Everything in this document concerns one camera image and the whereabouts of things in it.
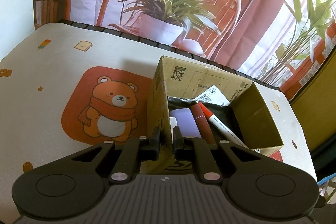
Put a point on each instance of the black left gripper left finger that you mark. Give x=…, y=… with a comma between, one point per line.
x=133, y=153

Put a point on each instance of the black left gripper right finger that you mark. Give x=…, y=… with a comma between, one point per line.
x=196, y=151

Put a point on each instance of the dark red lipstick tube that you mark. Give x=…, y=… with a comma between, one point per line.
x=202, y=124

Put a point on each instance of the lavender rectangular power bank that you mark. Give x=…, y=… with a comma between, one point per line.
x=185, y=122

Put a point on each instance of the red capped white marker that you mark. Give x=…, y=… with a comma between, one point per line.
x=222, y=128

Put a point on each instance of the brown SF cardboard box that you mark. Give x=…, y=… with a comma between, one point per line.
x=256, y=114

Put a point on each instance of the printed living room backdrop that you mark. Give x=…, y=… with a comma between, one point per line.
x=279, y=42

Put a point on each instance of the black plastic bag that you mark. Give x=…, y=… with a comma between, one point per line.
x=224, y=113

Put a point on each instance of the white printed card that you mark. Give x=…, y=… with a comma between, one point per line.
x=213, y=95

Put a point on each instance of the cartoon printed table mat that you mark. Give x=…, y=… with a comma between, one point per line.
x=52, y=74

